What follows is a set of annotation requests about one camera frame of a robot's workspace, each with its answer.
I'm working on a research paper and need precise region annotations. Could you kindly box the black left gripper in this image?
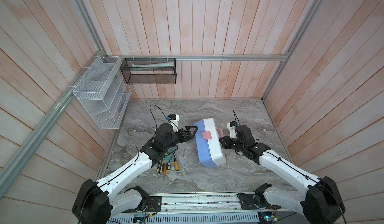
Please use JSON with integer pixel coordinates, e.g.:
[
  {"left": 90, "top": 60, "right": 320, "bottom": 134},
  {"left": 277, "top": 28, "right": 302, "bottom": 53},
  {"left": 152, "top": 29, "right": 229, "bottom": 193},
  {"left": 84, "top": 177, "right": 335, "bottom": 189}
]
[{"left": 163, "top": 126, "right": 198, "bottom": 150}]

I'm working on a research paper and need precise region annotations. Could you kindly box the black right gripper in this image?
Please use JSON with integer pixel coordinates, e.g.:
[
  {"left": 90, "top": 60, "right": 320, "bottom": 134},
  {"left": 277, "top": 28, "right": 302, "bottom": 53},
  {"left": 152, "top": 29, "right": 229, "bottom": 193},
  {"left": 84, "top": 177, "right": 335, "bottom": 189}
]
[{"left": 218, "top": 135, "right": 245, "bottom": 153}]

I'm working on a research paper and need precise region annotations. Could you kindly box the white blue plastic toolbox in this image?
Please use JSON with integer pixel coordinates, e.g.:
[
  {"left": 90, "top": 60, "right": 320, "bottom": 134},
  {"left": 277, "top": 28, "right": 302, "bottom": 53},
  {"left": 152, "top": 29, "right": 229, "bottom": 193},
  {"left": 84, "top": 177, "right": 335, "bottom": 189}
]
[{"left": 194, "top": 118, "right": 227, "bottom": 168}]

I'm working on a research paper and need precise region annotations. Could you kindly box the teal utility knife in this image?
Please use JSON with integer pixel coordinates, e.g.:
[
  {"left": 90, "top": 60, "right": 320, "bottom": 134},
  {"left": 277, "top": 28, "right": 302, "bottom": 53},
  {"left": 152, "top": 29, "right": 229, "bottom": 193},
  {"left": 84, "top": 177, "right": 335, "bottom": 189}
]
[{"left": 164, "top": 145, "right": 179, "bottom": 163}]

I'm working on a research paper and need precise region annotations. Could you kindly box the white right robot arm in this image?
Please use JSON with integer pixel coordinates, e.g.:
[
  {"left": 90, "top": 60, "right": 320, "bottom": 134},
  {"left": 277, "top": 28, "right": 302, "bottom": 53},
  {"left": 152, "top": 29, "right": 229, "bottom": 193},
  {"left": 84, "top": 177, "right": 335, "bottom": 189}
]
[{"left": 220, "top": 121, "right": 346, "bottom": 224}]

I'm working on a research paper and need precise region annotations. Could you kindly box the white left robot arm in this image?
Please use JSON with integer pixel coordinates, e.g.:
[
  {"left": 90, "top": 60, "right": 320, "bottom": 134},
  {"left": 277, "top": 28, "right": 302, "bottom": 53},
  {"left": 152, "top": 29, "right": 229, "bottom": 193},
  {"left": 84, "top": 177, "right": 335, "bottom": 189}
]
[{"left": 72, "top": 123, "right": 198, "bottom": 224}]

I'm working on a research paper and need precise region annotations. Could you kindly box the yellow black utility knife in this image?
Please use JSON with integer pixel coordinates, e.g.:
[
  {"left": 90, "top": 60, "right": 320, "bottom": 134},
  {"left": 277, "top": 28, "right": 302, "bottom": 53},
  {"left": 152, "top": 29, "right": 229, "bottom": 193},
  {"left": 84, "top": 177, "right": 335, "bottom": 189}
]
[{"left": 157, "top": 159, "right": 166, "bottom": 175}]

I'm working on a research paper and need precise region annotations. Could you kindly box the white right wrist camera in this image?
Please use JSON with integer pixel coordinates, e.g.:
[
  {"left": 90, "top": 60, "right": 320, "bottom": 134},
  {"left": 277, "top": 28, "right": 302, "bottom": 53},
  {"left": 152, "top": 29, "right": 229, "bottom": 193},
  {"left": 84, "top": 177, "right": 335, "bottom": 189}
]
[{"left": 227, "top": 121, "right": 238, "bottom": 138}]

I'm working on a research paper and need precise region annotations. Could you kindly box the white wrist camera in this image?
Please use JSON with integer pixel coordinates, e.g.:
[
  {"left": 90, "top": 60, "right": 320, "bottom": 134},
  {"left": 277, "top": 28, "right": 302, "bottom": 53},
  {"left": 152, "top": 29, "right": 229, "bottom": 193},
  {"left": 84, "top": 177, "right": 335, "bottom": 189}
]
[
  {"left": 167, "top": 114, "right": 180, "bottom": 133},
  {"left": 227, "top": 121, "right": 238, "bottom": 138}
]

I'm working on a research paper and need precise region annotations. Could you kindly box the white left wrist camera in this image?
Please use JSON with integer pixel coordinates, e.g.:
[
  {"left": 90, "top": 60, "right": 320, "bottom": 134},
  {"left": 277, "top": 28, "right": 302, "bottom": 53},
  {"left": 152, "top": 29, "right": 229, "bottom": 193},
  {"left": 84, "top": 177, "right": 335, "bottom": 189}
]
[{"left": 167, "top": 114, "right": 180, "bottom": 133}]

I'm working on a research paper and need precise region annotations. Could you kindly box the orange handled screwdriver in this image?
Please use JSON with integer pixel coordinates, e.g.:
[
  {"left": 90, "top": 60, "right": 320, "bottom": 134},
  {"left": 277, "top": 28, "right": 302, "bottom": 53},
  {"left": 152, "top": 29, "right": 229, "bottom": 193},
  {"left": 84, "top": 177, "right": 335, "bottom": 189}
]
[{"left": 163, "top": 162, "right": 167, "bottom": 179}]

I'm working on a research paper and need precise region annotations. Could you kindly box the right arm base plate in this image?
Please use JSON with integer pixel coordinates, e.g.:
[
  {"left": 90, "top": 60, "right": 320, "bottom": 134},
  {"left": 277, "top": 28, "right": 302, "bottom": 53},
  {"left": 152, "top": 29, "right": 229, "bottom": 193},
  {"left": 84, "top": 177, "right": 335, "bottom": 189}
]
[{"left": 237, "top": 193, "right": 281, "bottom": 211}]

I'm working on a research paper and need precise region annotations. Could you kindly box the aluminium front rail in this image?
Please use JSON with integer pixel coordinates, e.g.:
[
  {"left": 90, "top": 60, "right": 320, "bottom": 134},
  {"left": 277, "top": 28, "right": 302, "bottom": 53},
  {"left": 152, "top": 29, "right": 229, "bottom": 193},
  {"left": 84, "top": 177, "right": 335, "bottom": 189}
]
[{"left": 74, "top": 191, "right": 326, "bottom": 217}]

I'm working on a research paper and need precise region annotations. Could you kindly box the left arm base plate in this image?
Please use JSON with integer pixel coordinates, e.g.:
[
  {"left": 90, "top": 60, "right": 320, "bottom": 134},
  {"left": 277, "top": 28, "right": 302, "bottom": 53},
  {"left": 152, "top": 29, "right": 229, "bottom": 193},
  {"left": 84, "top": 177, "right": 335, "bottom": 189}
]
[{"left": 125, "top": 196, "right": 162, "bottom": 213}]

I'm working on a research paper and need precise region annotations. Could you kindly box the black mesh wall basket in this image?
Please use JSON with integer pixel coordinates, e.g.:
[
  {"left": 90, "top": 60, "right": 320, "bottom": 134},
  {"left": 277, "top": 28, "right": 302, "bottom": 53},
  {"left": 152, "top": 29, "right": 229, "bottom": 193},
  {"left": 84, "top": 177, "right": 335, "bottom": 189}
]
[{"left": 120, "top": 57, "right": 177, "bottom": 85}]

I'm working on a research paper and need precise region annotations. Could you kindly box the white wire mesh shelf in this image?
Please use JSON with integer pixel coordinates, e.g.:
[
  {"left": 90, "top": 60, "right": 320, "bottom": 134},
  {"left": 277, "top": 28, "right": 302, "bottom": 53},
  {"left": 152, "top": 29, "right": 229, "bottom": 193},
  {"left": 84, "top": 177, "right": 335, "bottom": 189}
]
[{"left": 73, "top": 56, "right": 132, "bottom": 129}]

